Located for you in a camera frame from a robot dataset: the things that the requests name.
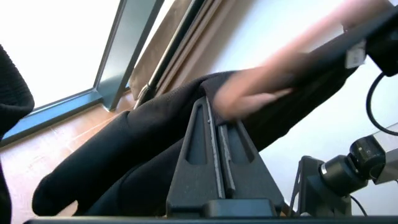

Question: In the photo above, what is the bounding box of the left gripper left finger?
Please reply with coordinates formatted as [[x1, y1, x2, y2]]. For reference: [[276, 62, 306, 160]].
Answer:
[[166, 96, 225, 218]]

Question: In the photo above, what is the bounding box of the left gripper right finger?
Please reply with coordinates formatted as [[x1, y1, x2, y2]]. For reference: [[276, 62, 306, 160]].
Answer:
[[217, 122, 285, 216]]

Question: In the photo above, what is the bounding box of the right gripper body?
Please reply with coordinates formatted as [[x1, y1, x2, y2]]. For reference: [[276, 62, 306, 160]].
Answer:
[[365, 12, 398, 78]]

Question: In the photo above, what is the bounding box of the pink clothes hanger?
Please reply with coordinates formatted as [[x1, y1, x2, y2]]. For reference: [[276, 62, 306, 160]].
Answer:
[[213, 0, 394, 122]]

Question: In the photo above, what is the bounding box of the black garment with green print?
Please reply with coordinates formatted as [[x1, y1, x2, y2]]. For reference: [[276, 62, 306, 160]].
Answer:
[[0, 45, 35, 224]]

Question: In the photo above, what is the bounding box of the window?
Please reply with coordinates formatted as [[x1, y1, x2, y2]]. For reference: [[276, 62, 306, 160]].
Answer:
[[0, 0, 165, 147]]

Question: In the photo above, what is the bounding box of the brown curtain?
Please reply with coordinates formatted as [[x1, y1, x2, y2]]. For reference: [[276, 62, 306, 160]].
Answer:
[[129, 0, 249, 101]]

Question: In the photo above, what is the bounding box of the black cable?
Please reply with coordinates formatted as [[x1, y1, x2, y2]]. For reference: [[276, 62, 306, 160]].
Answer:
[[365, 72, 398, 137]]

